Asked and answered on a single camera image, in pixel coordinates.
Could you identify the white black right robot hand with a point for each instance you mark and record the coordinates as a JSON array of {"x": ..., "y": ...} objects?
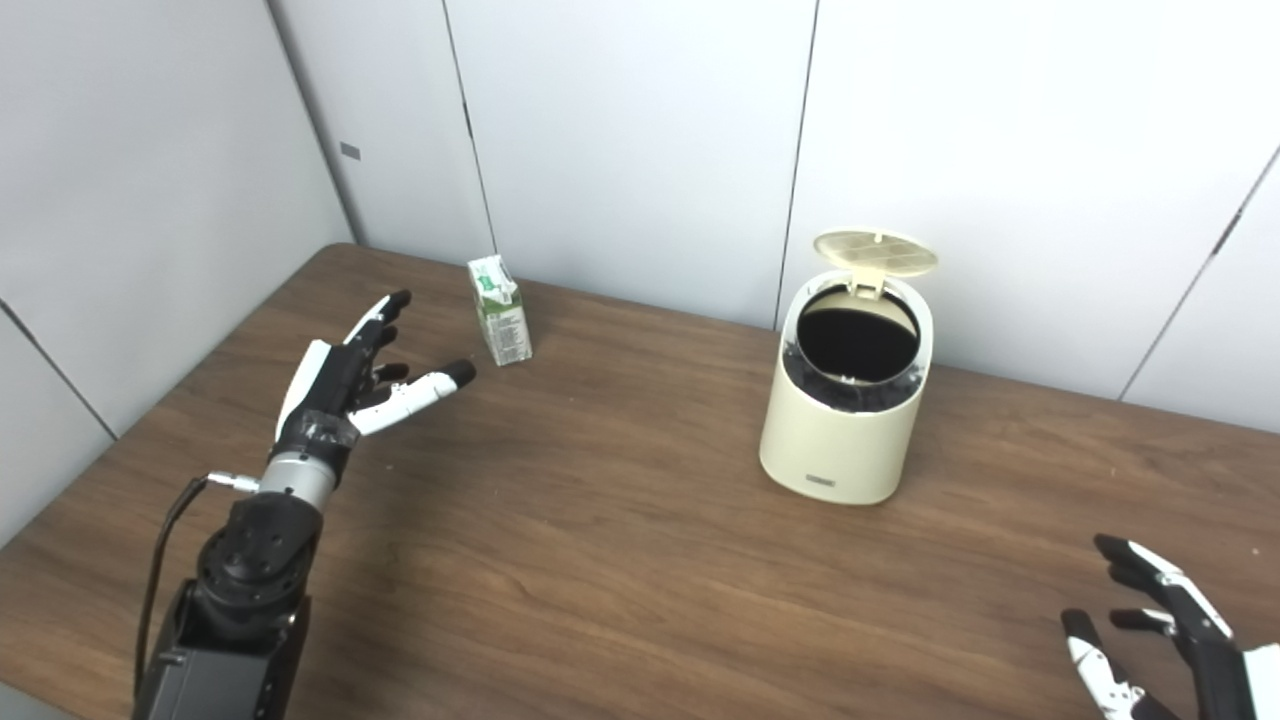
[{"x": 1215, "y": 670}]

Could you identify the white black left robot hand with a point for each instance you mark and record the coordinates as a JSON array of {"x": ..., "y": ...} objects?
[{"x": 325, "y": 395}]

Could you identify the green white milk carton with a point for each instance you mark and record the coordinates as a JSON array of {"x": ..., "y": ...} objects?
[{"x": 503, "y": 320}]

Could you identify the cream-colored round bin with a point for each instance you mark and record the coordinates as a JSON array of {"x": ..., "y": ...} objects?
[{"x": 840, "y": 450}]

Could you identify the cream round bin lid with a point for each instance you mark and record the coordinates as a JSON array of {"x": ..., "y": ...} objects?
[{"x": 875, "y": 252}]

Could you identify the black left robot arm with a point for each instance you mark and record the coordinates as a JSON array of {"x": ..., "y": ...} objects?
[{"x": 245, "y": 580}]

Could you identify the black bin liner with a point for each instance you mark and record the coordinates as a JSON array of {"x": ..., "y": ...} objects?
[{"x": 855, "y": 345}]

